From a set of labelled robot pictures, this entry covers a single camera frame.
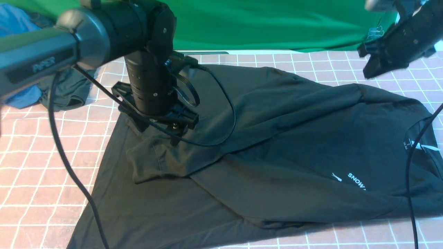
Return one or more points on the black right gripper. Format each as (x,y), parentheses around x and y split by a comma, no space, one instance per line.
(411,38)

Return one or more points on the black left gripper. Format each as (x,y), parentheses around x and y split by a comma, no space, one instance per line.
(156,92)

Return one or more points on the dark gray long-sleeve top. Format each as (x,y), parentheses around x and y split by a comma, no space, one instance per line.
(303,155)

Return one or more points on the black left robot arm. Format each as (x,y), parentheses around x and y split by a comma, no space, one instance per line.
(96,33)

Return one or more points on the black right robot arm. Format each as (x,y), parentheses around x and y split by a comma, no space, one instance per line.
(411,38)

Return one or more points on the metal binder clip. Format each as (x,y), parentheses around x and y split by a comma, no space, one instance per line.
(374,33)

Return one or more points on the dark gray crumpled garment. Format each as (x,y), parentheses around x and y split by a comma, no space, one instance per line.
(71,92)

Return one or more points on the green backdrop cloth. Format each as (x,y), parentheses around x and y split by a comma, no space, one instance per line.
(299,25)

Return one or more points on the pink checkered tablecloth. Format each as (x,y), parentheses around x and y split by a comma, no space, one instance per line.
(40,205)

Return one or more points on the blue crumpled garment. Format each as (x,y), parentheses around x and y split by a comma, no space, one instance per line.
(15,21)

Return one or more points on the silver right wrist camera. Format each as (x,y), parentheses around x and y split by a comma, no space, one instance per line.
(401,6)

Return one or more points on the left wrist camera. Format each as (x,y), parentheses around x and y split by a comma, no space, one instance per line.
(185,60)

